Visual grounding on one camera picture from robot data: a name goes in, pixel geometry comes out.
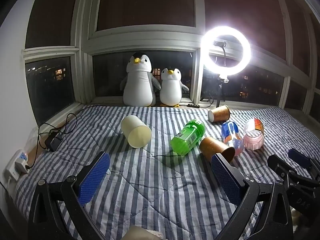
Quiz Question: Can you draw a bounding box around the black ring light stand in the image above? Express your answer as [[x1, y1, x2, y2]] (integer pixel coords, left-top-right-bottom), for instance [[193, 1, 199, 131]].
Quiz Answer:
[[214, 76, 230, 108]]

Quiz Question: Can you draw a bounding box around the white wall plug charger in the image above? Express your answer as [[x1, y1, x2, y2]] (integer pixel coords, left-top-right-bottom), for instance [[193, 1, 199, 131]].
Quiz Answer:
[[14, 152, 31, 174]]

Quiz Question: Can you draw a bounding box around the phone clamp on gooseneck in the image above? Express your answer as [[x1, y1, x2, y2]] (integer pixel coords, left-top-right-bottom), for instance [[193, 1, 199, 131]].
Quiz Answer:
[[214, 40, 228, 67]]

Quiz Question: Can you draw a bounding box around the brown paper cup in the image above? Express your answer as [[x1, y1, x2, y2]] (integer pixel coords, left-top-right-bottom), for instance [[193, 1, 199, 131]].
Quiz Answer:
[[199, 137, 236, 162], [208, 105, 231, 123]]

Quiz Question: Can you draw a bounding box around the green plastic bottle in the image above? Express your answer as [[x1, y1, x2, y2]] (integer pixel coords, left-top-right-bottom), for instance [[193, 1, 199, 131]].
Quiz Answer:
[[170, 119, 206, 156]]

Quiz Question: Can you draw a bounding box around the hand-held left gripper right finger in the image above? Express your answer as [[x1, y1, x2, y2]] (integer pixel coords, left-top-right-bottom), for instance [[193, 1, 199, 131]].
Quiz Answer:
[[211, 153, 293, 240]]

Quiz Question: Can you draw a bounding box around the black power adapter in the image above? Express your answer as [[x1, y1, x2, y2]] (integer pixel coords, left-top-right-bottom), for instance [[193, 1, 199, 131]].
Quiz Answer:
[[44, 132, 63, 152]]

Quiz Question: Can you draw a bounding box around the black adapter cable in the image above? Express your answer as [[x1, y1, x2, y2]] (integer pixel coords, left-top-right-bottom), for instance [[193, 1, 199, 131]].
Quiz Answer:
[[37, 104, 125, 153]]

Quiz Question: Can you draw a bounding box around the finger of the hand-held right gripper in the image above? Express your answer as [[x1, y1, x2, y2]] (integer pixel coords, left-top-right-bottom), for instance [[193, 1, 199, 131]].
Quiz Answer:
[[287, 148, 320, 179], [267, 154, 300, 180]]

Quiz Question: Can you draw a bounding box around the beige cloth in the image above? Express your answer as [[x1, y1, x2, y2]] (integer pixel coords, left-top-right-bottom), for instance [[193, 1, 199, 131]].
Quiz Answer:
[[124, 225, 165, 240]]

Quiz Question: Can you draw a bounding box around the pink clear plastic cup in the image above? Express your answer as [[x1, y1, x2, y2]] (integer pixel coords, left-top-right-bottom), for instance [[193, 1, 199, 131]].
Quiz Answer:
[[243, 118, 265, 151]]

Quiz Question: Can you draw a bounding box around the white ring light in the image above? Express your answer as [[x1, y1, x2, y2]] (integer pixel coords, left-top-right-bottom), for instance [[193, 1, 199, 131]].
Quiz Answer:
[[201, 26, 251, 77]]

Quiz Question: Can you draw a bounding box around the striped blue white blanket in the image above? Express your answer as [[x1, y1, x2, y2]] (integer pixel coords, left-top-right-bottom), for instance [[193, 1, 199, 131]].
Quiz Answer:
[[14, 104, 320, 240]]

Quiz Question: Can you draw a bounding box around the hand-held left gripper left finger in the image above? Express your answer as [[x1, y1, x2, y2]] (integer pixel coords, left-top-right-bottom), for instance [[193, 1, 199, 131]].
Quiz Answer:
[[27, 151, 111, 240]]

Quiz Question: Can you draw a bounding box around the large penguin plush toy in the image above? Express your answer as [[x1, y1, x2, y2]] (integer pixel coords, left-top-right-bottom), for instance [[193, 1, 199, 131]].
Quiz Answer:
[[120, 52, 161, 107]]

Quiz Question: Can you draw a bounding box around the small penguin plush toy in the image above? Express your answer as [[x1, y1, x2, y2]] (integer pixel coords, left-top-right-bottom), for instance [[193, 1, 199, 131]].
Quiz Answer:
[[159, 68, 190, 108]]

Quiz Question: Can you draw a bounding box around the white power strip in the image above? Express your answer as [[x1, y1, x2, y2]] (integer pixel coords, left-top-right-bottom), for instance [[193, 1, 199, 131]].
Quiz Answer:
[[2, 149, 31, 181]]

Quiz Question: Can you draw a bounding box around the cream paper cup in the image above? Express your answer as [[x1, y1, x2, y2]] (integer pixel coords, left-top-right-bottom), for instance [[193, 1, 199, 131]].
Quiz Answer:
[[121, 115, 152, 148]]

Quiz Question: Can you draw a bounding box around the white window frame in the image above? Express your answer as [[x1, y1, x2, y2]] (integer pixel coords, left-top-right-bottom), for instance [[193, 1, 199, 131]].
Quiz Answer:
[[21, 0, 320, 112]]

